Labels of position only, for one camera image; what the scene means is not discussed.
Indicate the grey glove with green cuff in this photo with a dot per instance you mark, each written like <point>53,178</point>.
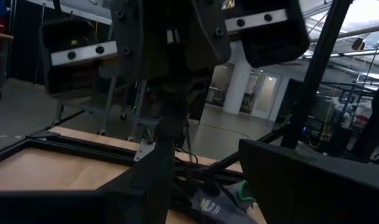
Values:
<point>214,207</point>

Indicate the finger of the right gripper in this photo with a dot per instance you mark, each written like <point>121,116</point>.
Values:
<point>204,31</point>
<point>139,37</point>

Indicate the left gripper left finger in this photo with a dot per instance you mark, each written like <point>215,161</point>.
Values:
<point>83,208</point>

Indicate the silver metal frame bracket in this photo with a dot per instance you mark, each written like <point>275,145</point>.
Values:
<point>144,151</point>

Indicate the black diagonal frame strut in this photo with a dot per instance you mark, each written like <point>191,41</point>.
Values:
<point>313,77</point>

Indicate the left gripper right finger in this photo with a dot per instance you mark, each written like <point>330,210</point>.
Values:
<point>316,193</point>

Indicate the white round building column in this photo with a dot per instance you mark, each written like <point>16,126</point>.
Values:
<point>237,81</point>

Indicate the white door with frosted glass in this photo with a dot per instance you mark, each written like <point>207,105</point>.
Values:
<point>265,93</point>

